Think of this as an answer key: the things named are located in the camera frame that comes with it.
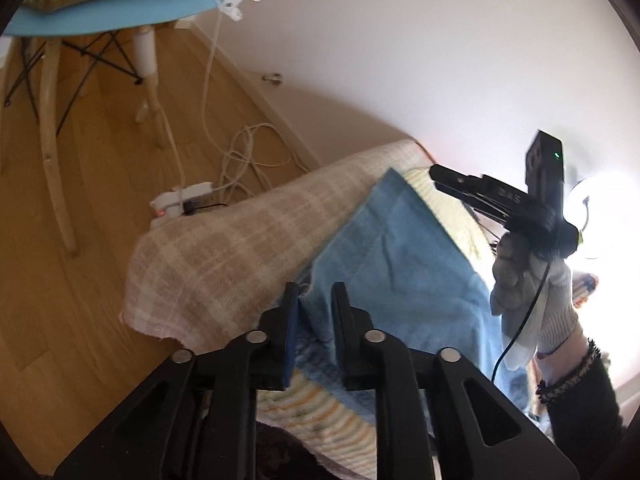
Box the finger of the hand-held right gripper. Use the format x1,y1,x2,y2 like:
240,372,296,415
434,180,516,225
430,163,528,207

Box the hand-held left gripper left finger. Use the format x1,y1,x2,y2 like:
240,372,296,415
52,282,301,480

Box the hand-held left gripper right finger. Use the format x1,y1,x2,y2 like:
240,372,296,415
331,281,581,480

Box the blue denim pants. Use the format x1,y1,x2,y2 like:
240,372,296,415
295,167,531,426

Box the person's right forearm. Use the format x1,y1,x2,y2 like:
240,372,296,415
535,327,628,463

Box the person's right hand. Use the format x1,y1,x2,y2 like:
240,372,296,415
490,232,584,369

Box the yellow striped sheet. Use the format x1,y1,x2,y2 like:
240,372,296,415
255,167,501,478

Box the beige plaid blanket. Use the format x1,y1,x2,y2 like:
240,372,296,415
120,140,433,356

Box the dark cloth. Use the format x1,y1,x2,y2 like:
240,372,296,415
255,421,346,480

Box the white power strip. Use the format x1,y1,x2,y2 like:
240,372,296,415
149,181,217,219

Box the blue chair with wooden legs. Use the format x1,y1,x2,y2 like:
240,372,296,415
0,0,226,258

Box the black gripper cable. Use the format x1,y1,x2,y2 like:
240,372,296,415
491,255,553,383

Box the white tangled cable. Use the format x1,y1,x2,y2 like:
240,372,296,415
200,12,306,201

